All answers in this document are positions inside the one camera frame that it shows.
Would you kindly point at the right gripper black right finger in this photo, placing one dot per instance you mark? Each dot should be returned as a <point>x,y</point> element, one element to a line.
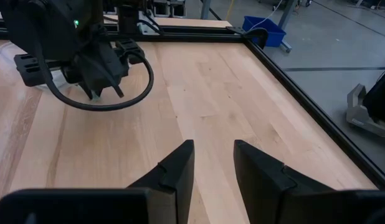
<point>273,202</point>

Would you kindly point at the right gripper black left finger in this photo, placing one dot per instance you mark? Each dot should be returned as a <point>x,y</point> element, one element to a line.
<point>102,207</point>

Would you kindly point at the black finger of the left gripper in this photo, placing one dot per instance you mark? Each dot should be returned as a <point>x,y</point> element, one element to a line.
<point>86,84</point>
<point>108,76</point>

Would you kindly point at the green stevia packet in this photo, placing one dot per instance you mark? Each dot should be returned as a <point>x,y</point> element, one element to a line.
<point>96,98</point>

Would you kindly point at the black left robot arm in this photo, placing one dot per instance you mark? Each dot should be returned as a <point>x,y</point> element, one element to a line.
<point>40,25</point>

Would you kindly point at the grey bin rack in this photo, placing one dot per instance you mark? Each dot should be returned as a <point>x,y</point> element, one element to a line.
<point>169,7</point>

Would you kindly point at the grey metal base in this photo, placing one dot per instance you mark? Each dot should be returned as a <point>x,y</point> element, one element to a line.
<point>359,115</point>

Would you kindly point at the black machine housing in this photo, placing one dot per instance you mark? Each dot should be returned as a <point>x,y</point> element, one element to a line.
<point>381,99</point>

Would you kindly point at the blue plastic tub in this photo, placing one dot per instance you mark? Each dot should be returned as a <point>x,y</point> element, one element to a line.
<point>264,29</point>

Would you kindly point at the black aluminium frame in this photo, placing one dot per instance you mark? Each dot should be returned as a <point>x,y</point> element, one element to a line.
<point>320,121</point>

